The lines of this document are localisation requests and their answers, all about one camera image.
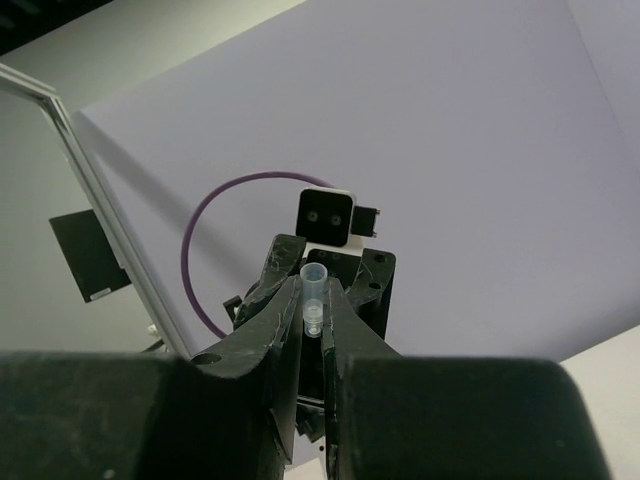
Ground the aluminium frame bar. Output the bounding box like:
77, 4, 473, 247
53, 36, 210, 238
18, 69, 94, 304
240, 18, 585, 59
1, 64, 189, 357

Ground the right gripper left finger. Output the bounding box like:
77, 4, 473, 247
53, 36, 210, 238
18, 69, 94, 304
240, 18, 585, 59
1, 277, 302, 479

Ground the black panel on wall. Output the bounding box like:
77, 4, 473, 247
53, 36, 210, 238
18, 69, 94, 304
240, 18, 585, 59
49, 209, 132, 303

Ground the clear pen cap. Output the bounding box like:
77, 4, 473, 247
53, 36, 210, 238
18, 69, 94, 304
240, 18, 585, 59
300, 263, 328, 338

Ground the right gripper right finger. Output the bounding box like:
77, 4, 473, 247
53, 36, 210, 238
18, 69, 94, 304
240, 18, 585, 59
322, 280, 611, 479

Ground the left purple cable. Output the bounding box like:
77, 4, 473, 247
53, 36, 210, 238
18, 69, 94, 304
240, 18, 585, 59
179, 171, 339, 339

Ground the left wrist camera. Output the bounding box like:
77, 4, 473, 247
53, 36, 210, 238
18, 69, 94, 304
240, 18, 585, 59
295, 187, 380, 259

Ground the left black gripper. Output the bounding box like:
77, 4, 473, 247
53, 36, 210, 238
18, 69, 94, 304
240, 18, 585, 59
234, 232, 399, 351

